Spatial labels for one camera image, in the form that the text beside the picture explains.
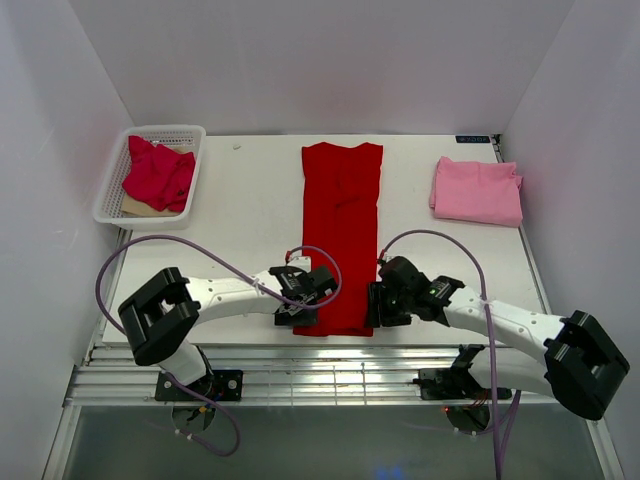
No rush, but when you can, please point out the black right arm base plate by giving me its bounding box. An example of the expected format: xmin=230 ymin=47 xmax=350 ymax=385
xmin=413 ymin=368 xmax=491 ymax=401

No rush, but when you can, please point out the beige cloth in basket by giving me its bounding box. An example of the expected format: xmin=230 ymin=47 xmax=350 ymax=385
xmin=121 ymin=195 xmax=180 ymax=217

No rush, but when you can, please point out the red t shirt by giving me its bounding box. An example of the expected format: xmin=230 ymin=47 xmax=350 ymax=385
xmin=293 ymin=142 xmax=383 ymax=337

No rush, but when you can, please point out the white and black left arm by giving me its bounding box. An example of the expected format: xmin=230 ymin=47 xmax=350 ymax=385
xmin=118 ymin=258 xmax=340 ymax=400

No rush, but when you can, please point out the blue label on table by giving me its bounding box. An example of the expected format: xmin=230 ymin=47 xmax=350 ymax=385
xmin=455 ymin=135 xmax=491 ymax=144

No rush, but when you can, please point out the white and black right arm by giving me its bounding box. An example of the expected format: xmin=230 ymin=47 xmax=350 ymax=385
xmin=366 ymin=257 xmax=630 ymax=421

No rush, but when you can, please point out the white plastic basket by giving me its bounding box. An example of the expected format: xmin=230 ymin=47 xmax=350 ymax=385
xmin=93 ymin=125 xmax=206 ymax=232

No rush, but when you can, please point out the crimson shirt in basket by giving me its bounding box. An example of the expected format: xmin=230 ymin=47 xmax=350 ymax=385
xmin=122 ymin=136 xmax=196 ymax=213

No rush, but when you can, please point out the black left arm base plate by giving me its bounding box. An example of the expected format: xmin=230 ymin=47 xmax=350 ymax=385
xmin=154 ymin=370 xmax=243 ymax=402

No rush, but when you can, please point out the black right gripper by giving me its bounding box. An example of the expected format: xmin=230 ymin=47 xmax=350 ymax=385
xmin=363 ymin=281 xmax=413 ymax=328

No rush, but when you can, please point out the folded pink t shirt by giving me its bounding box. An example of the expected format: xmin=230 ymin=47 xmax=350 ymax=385
xmin=429 ymin=157 xmax=523 ymax=228

